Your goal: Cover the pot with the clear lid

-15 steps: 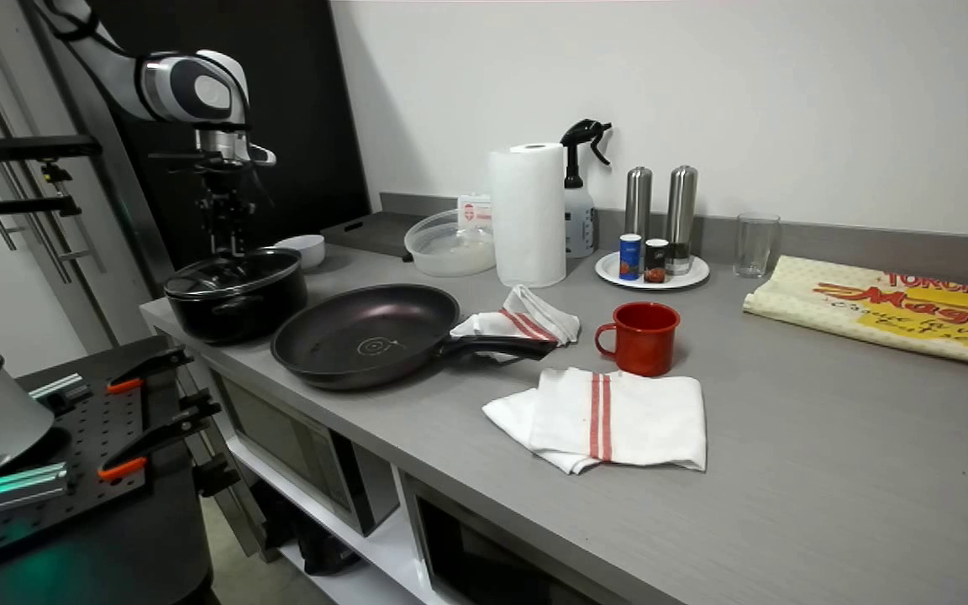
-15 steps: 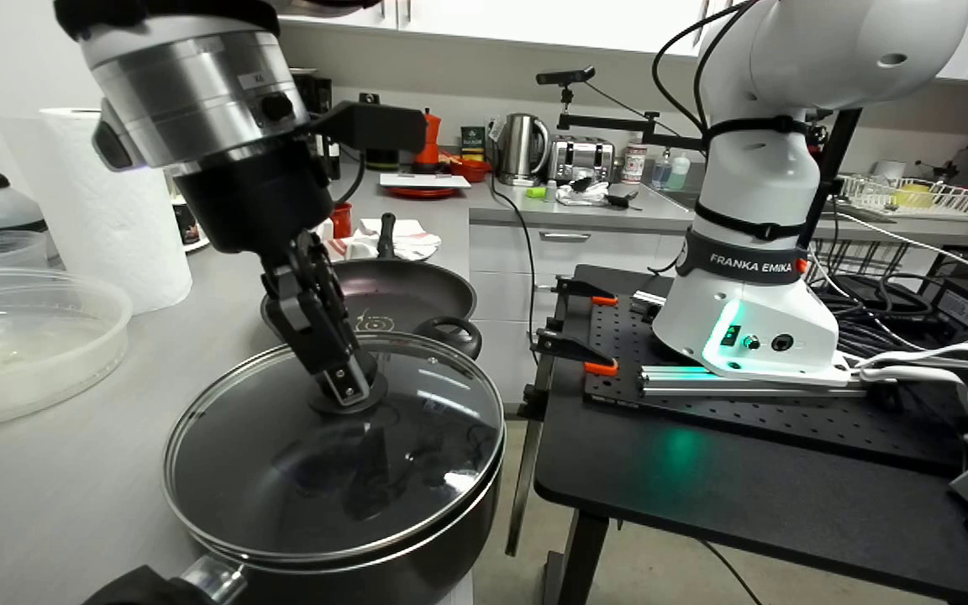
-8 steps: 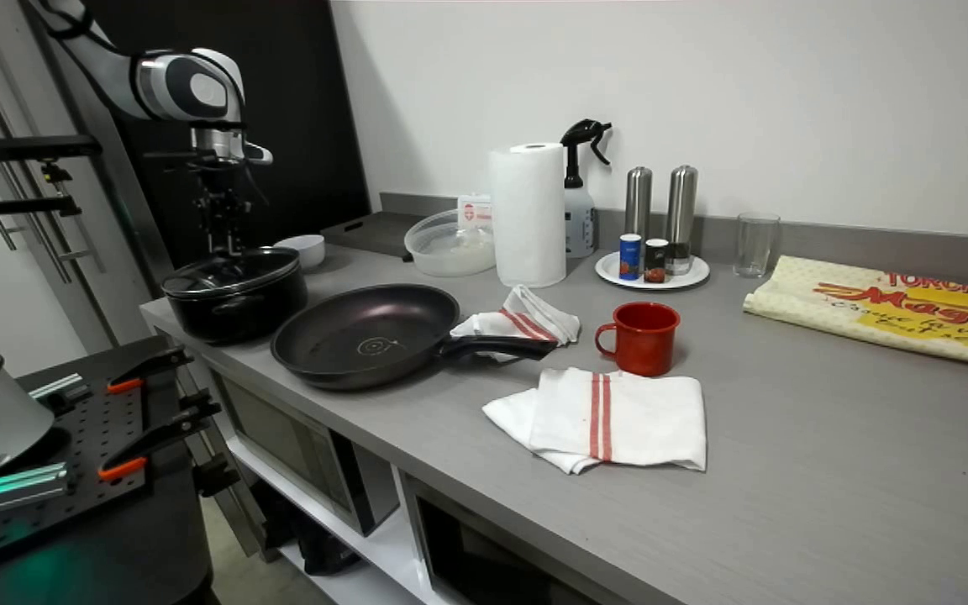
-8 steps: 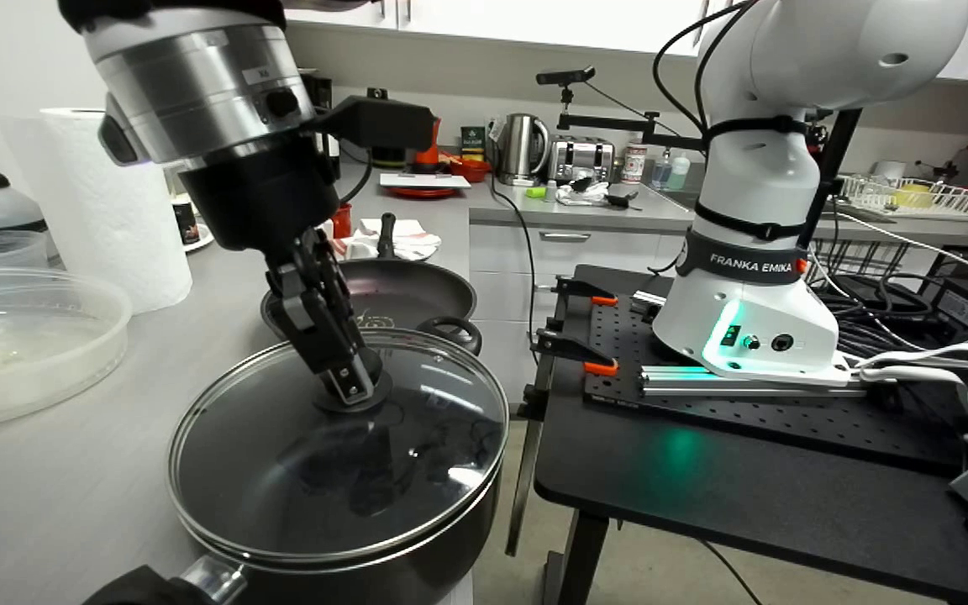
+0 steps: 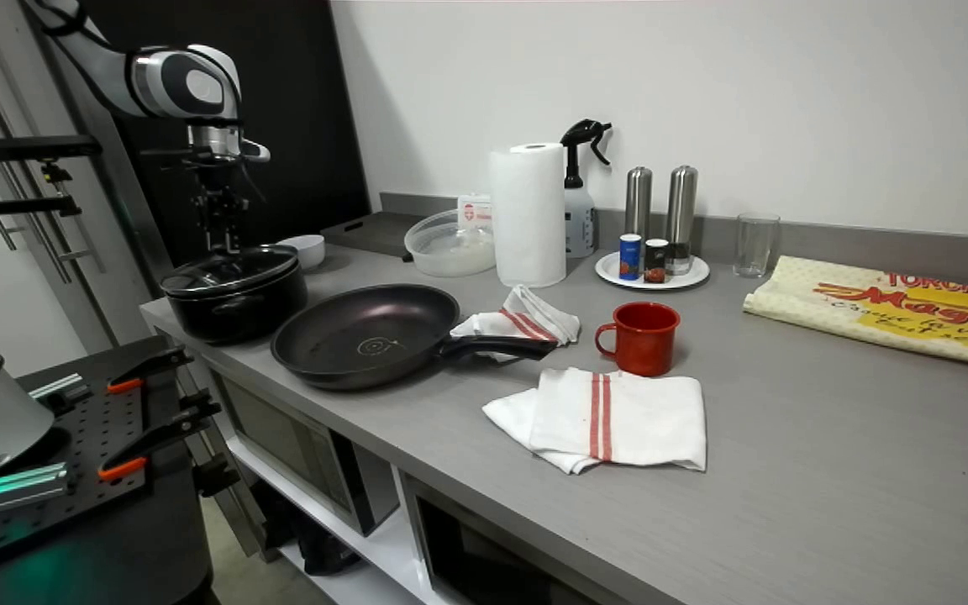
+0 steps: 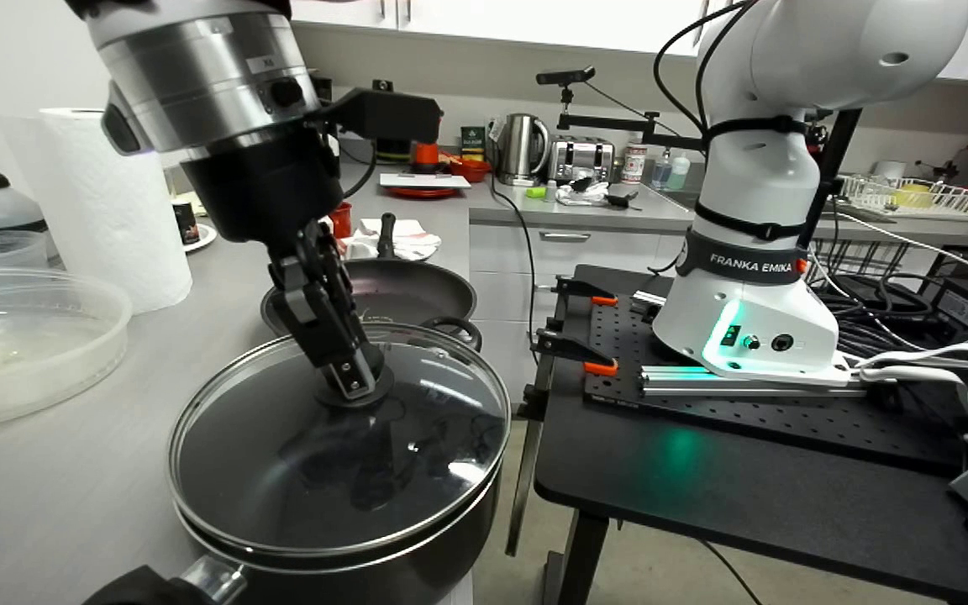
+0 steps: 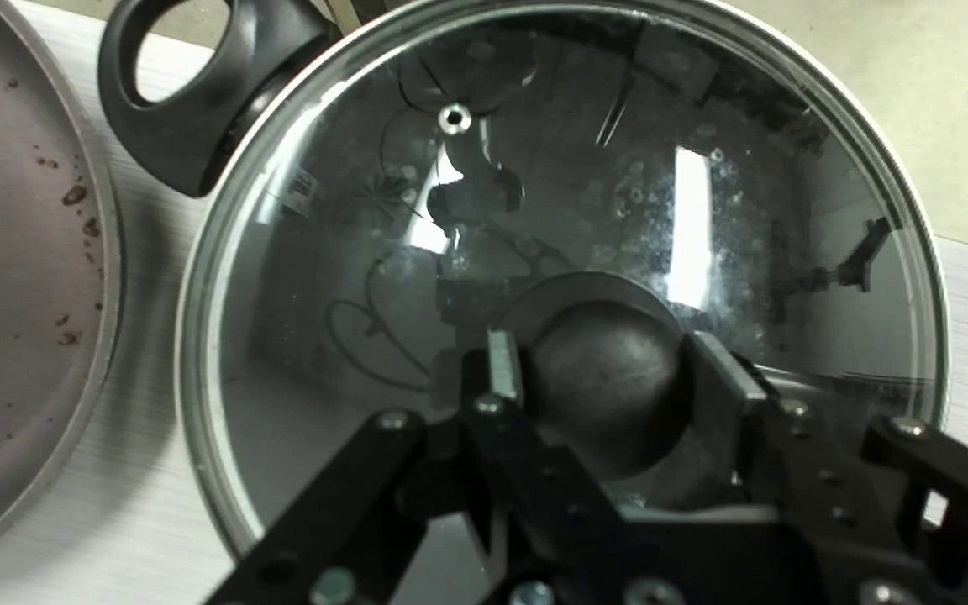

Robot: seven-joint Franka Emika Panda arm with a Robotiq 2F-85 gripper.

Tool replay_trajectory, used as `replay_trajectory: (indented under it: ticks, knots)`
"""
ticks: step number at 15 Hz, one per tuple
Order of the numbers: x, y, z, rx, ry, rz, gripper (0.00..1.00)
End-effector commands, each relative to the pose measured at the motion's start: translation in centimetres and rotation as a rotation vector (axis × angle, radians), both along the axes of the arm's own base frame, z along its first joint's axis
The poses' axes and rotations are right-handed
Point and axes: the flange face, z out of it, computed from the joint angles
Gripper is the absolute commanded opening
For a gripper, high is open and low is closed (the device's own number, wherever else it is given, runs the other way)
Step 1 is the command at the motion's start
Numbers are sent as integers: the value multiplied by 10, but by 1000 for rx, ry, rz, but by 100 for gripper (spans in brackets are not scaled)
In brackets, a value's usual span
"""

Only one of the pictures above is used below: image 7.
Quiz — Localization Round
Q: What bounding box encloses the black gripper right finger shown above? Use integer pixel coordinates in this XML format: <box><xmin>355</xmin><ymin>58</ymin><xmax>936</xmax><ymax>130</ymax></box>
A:
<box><xmin>679</xmin><ymin>325</ymin><xmax>968</xmax><ymax>605</ymax></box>

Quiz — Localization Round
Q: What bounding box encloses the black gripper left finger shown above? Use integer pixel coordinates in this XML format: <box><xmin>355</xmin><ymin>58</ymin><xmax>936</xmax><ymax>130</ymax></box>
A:
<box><xmin>206</xmin><ymin>325</ymin><xmax>621</xmax><ymax>605</ymax></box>

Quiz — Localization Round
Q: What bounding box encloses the clear glass lid black knob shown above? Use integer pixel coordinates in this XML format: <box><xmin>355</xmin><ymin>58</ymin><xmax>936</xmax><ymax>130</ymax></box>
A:
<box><xmin>176</xmin><ymin>0</ymin><xmax>951</xmax><ymax>563</ymax></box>

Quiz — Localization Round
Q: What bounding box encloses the black cooking pot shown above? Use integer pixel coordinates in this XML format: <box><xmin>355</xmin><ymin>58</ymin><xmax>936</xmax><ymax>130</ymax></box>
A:
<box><xmin>98</xmin><ymin>0</ymin><xmax>951</xmax><ymax>563</ymax></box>

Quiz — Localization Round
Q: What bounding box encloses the black frying pan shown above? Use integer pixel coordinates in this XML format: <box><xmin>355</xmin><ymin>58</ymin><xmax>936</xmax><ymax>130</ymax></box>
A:
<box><xmin>0</xmin><ymin>0</ymin><xmax>126</xmax><ymax>570</ymax></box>

